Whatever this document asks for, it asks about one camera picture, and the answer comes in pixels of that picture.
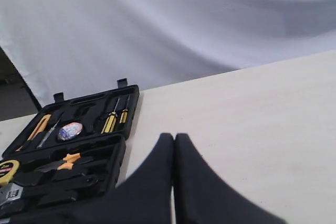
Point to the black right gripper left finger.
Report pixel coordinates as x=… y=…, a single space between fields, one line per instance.
x=144 y=197

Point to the small yellow black screwdriver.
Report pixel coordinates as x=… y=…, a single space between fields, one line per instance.
x=124 y=113

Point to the orange utility knife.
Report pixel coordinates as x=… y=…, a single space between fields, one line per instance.
x=41 y=125

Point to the yellow tape measure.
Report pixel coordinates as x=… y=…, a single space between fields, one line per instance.
x=8 y=169

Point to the chrome adjustable wrench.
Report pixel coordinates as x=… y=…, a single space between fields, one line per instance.
x=13 y=192

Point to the orange handled pliers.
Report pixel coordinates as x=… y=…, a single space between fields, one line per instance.
x=67 y=162

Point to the large yellow black screwdriver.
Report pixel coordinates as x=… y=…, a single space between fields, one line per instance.
x=111 y=119

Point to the black plastic tool case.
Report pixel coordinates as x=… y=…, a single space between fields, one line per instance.
x=108 y=150

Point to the clear test pen screwdriver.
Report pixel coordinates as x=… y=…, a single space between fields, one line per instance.
x=47 y=135

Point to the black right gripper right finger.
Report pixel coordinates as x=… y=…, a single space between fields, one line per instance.
x=201 y=196

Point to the black electrical tape roll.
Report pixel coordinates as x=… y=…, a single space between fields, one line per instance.
x=70 y=131

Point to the white backdrop cloth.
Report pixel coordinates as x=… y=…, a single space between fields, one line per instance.
x=80 y=47

